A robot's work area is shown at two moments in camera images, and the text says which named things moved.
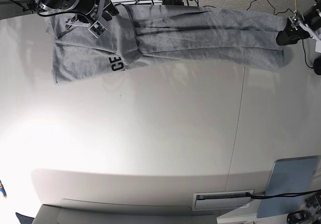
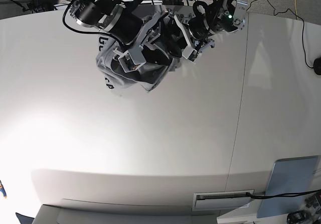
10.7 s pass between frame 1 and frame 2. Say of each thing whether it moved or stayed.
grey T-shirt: moved
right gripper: moved
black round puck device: stayed
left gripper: moved
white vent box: stayed
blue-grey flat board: stayed
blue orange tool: stayed
